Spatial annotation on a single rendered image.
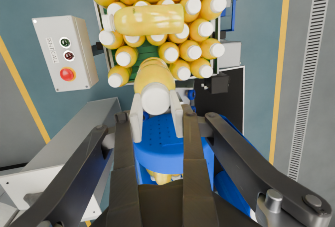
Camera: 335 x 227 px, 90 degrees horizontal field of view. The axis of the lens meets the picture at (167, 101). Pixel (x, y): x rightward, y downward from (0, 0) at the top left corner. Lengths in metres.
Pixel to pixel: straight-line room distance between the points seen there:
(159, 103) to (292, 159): 2.66
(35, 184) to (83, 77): 0.57
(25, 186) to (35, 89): 1.15
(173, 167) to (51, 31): 0.49
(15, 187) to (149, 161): 0.65
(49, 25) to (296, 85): 2.19
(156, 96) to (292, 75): 2.05
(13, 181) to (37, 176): 0.10
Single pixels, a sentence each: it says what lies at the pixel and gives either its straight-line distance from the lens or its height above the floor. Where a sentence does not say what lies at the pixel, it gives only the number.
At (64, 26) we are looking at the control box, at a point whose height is 1.10.
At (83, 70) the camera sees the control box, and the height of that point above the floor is 1.10.
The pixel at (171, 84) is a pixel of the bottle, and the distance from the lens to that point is 0.25.
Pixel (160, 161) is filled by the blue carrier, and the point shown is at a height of 1.22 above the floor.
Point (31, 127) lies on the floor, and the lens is 2.18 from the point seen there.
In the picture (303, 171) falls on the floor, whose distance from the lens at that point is 3.09.
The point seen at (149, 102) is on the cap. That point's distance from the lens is 0.22.
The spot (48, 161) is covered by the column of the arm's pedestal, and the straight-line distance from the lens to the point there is 1.05.
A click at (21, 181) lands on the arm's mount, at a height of 1.01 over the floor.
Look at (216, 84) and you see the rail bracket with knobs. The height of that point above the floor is 1.00.
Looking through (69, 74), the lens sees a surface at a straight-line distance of 0.55.
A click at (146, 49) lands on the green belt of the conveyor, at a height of 0.90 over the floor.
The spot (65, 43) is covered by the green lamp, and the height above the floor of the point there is 1.11.
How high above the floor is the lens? 1.61
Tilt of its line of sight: 69 degrees down
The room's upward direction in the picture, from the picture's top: 164 degrees clockwise
